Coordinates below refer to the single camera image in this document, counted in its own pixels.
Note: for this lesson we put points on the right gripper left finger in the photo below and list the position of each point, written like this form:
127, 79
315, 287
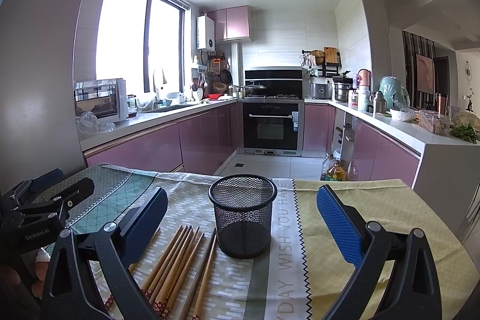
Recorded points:
70, 290

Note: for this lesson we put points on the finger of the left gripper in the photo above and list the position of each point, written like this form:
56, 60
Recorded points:
58, 205
41, 179

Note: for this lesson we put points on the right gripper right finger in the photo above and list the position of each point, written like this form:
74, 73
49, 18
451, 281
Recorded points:
412, 291

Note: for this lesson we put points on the kitchen window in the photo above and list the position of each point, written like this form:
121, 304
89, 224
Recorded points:
141, 42

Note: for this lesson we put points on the person's left hand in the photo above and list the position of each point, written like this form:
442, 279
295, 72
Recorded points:
27, 270

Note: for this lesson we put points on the patterned tablecloth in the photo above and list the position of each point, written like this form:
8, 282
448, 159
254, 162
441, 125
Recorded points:
152, 245

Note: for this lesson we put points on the white microwave oven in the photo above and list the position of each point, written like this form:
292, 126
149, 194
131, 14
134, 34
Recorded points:
105, 98

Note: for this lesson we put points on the cooking oil bottle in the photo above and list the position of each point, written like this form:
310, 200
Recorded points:
336, 172

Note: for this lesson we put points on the silver refrigerator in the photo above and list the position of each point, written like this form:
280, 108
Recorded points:
38, 121

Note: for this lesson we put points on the black mesh utensil holder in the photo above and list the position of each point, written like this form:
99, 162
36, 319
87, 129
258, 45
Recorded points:
243, 211

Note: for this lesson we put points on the steel thermos flask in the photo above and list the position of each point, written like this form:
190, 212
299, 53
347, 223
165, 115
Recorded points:
379, 103

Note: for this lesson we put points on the mint green appliance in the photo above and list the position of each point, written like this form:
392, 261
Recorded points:
395, 95

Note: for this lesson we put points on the black built-in oven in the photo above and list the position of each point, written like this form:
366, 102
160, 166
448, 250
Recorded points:
272, 127

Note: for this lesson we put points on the steel steamer pot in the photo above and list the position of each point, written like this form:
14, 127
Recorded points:
342, 86

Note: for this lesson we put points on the white water heater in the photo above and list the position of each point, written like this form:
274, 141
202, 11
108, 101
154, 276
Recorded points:
205, 34

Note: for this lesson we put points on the pink thermos jug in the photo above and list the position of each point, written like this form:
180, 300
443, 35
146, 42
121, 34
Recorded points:
364, 79

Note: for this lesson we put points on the silver rice cooker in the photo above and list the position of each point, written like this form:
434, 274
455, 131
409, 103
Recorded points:
321, 91

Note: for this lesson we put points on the black wok on stove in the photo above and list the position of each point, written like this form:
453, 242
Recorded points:
255, 89

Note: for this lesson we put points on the black range hood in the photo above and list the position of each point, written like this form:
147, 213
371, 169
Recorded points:
280, 82

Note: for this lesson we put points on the black wall rack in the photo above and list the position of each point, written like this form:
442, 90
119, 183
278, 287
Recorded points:
324, 62

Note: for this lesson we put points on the pink wall cabinet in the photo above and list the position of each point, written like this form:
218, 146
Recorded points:
232, 24

